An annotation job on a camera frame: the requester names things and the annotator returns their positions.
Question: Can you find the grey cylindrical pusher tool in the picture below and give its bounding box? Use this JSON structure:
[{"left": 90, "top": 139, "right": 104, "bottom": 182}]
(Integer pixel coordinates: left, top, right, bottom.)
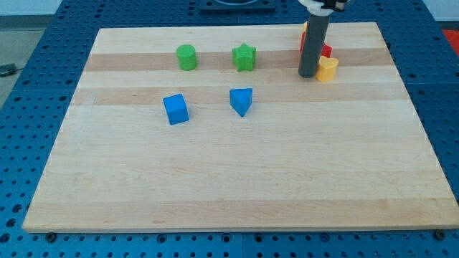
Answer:
[{"left": 298, "top": 14, "right": 330, "bottom": 78}]

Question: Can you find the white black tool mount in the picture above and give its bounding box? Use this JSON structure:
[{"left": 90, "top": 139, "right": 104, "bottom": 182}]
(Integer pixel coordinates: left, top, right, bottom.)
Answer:
[{"left": 298, "top": 0, "right": 353, "bottom": 16}]

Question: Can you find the yellow heart block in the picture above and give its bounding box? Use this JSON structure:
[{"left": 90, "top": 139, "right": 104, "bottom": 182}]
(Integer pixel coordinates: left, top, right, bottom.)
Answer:
[{"left": 316, "top": 56, "right": 339, "bottom": 82}]

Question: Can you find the red star block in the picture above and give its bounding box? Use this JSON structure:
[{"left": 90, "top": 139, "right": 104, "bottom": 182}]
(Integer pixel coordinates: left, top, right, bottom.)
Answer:
[{"left": 299, "top": 31, "right": 333, "bottom": 58}]

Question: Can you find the green star block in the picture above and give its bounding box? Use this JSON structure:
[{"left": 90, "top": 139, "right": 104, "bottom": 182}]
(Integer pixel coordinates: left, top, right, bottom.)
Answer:
[{"left": 232, "top": 43, "right": 257, "bottom": 72}]

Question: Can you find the yellow block behind tool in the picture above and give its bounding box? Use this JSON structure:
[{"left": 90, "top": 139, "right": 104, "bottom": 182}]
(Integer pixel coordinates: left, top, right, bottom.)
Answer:
[{"left": 303, "top": 21, "right": 308, "bottom": 33}]

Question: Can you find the blue triangle block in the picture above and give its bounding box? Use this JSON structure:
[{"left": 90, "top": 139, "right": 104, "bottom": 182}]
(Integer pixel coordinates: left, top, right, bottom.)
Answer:
[{"left": 229, "top": 88, "right": 253, "bottom": 117}]

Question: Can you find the green cylinder block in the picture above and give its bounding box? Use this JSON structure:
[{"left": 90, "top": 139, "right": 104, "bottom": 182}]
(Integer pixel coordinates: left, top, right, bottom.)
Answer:
[{"left": 176, "top": 44, "right": 197, "bottom": 71}]

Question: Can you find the blue cube block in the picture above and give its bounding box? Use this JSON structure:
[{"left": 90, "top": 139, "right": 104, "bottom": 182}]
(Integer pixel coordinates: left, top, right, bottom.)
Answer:
[{"left": 163, "top": 94, "right": 189, "bottom": 125}]

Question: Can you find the wooden board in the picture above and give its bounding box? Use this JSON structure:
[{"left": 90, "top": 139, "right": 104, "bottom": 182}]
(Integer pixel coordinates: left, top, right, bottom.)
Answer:
[{"left": 22, "top": 22, "right": 458, "bottom": 233}]

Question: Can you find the black device on floor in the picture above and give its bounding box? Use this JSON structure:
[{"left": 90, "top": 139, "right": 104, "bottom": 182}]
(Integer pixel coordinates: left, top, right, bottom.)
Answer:
[{"left": 0, "top": 63, "right": 17, "bottom": 77}]

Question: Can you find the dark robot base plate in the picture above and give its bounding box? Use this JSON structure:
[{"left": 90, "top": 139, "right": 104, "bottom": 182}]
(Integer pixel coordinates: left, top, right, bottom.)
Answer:
[{"left": 197, "top": 0, "right": 277, "bottom": 13}]

